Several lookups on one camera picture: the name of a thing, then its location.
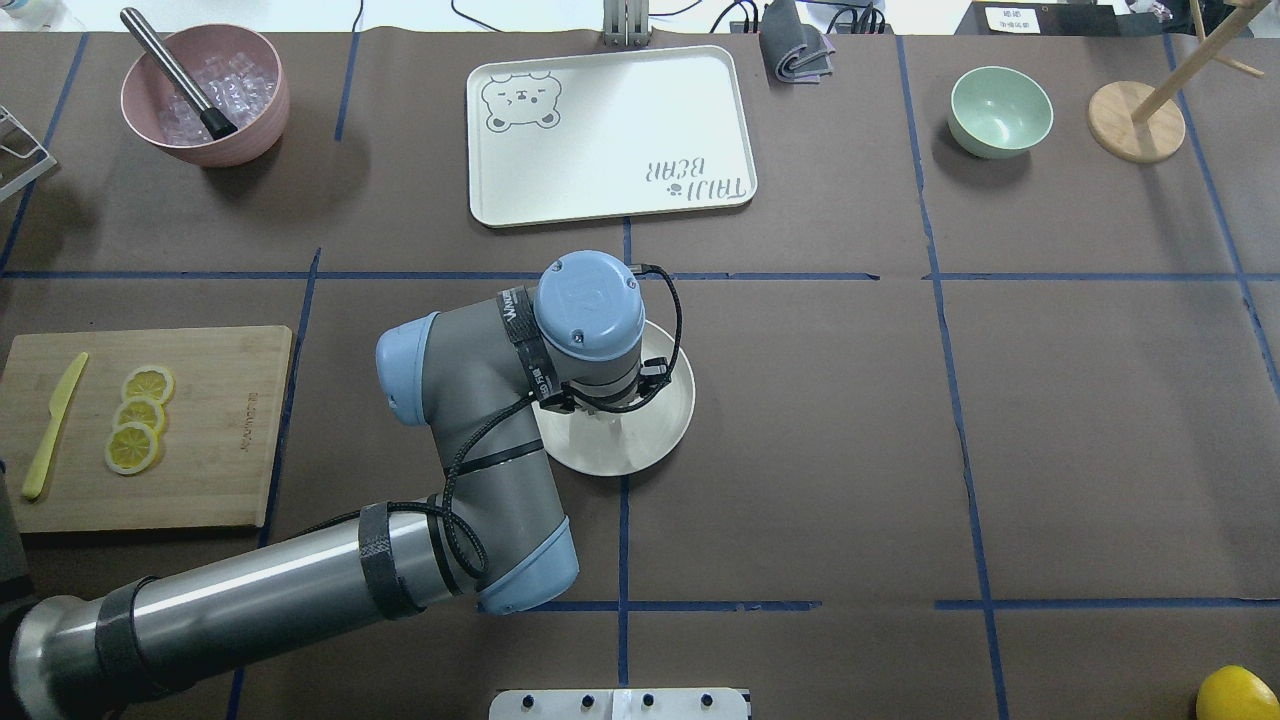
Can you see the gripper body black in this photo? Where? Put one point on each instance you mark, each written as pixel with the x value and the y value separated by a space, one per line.
pixel 608 408

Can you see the cream round plate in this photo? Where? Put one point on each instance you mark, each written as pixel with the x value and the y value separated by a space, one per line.
pixel 660 420

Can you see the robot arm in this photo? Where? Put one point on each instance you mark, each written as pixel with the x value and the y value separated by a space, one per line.
pixel 475 377

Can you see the white bear tray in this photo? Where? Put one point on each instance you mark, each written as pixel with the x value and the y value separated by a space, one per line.
pixel 607 135

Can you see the grey folded cloth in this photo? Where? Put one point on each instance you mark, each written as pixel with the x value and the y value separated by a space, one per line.
pixel 793 51

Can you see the mint green bowl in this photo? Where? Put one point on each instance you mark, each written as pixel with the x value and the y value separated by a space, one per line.
pixel 998 113

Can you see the bamboo cutting board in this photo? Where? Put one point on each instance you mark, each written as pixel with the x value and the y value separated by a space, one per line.
pixel 217 452

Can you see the black label stand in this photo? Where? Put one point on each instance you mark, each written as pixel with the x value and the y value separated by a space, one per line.
pixel 1038 18

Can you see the steel muddler black tip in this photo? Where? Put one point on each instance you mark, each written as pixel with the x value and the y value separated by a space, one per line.
pixel 212 118

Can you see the pink bowl with ice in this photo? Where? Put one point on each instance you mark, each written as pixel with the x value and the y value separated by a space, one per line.
pixel 146 93

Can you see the lemon slice middle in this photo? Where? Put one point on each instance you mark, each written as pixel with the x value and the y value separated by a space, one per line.
pixel 141 409

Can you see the wooden mug tree stand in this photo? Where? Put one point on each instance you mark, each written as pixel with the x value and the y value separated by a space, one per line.
pixel 1143 124

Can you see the yellow plastic knife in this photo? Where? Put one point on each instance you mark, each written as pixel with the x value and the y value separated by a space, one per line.
pixel 59 401

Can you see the yellow lemon lower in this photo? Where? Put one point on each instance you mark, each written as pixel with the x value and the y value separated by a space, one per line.
pixel 1234 692

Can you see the aluminium frame post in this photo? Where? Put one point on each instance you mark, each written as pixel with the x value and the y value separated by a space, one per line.
pixel 626 23

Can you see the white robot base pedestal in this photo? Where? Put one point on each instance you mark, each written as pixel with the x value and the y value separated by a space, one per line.
pixel 623 703

